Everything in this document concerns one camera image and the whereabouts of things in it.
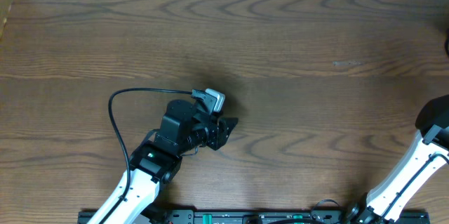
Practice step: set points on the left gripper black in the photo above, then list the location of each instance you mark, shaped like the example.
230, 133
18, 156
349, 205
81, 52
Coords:
221, 135

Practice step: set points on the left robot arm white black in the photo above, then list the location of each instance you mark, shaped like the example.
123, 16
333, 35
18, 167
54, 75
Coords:
184, 127

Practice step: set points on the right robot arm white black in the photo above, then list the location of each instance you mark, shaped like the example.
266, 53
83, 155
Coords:
426, 155

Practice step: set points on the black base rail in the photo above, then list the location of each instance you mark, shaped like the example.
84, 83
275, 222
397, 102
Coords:
188, 216

